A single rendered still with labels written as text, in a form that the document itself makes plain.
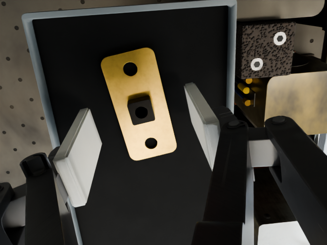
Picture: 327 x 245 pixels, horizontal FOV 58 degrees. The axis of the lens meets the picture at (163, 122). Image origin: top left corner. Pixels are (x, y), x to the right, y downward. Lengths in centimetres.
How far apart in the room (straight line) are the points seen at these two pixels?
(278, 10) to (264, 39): 4
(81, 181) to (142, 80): 9
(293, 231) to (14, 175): 67
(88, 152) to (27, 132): 60
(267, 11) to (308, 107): 11
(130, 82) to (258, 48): 13
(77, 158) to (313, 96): 26
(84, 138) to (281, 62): 20
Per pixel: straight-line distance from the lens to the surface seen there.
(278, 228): 39
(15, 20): 72
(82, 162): 17
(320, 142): 49
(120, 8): 20
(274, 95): 33
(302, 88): 35
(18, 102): 76
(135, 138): 23
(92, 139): 20
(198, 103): 16
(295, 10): 32
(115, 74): 21
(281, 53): 30
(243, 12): 30
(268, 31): 29
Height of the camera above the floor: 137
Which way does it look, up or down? 67 degrees down
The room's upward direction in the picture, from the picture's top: 169 degrees clockwise
